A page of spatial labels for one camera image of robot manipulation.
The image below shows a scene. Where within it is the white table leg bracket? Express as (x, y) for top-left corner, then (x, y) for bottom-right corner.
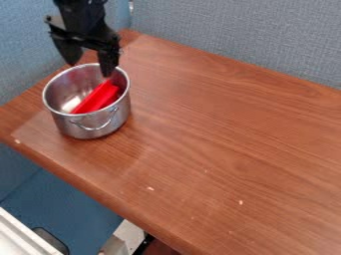
(98, 220), (148, 255)

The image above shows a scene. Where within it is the metal pot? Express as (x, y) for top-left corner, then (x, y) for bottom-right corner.
(43, 63), (132, 139)

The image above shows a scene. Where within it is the white furniture edge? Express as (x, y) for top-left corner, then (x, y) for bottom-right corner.
(0, 207), (63, 255)

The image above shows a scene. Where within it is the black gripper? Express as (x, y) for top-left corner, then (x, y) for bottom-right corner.
(46, 0), (121, 78)

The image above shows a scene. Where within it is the red block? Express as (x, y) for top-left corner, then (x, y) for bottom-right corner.
(71, 80), (121, 115)

